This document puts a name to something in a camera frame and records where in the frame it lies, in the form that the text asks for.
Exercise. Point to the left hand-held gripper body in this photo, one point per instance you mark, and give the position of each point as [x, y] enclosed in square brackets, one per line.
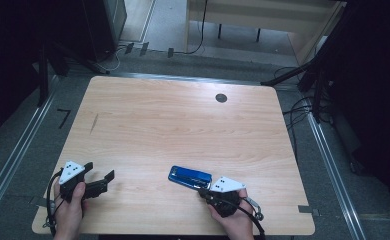
[70, 172]

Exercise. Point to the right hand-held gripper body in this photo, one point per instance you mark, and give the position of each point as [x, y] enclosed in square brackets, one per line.
[226, 185]

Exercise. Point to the person's left hand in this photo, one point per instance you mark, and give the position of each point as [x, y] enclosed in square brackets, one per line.
[69, 215]

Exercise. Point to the person's right hand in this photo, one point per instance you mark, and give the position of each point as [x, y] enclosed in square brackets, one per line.
[238, 225]

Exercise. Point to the black tape mark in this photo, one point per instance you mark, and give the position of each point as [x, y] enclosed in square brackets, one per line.
[64, 118]

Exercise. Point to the round dark table grommet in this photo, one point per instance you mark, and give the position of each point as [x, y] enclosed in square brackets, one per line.
[221, 98]

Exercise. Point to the black metal stand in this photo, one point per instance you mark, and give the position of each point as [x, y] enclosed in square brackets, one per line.
[318, 80]
[43, 76]

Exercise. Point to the black floor plug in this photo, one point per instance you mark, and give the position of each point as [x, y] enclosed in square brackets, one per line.
[129, 48]
[144, 49]
[170, 52]

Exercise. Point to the black cabinet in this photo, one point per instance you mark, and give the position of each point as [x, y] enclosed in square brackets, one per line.
[99, 23]

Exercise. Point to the light wooden bench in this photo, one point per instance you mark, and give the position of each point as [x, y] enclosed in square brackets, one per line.
[266, 15]

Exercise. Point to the metal floor rail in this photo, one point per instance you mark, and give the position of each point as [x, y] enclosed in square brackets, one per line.
[16, 156]
[333, 173]
[189, 78]

